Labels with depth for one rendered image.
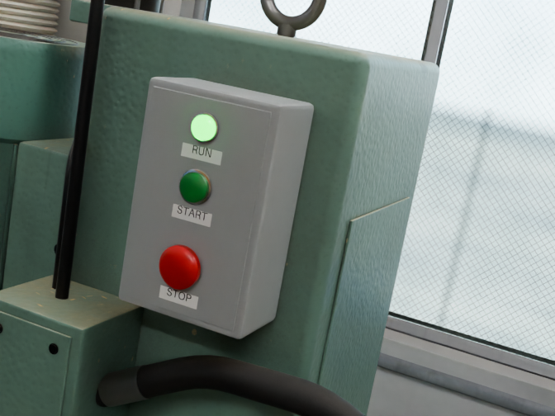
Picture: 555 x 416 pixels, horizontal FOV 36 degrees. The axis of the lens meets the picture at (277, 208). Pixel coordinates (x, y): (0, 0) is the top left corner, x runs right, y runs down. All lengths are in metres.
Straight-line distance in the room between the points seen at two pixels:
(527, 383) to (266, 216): 1.51
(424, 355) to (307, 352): 1.43
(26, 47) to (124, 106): 0.16
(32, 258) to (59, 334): 0.18
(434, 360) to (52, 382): 1.49
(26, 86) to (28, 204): 0.11
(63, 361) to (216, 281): 0.13
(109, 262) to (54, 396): 0.12
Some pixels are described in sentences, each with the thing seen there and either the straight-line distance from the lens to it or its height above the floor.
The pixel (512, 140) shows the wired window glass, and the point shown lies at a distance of 2.00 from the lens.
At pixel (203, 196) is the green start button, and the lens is 0.56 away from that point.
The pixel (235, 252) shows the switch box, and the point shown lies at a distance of 0.56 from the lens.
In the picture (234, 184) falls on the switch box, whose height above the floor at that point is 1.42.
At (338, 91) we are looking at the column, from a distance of 0.59.
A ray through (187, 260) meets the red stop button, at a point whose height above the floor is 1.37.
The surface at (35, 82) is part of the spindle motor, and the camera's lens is 0.80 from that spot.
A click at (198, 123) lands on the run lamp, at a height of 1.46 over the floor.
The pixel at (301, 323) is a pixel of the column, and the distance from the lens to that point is 0.62.
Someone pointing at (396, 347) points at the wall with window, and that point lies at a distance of 2.07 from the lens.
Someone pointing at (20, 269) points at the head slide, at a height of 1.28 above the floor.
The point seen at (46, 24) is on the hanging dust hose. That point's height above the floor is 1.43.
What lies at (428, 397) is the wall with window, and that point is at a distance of 2.08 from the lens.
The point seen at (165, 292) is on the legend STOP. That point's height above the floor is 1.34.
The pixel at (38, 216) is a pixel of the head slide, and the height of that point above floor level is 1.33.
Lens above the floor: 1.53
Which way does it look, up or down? 12 degrees down
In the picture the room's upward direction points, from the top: 10 degrees clockwise
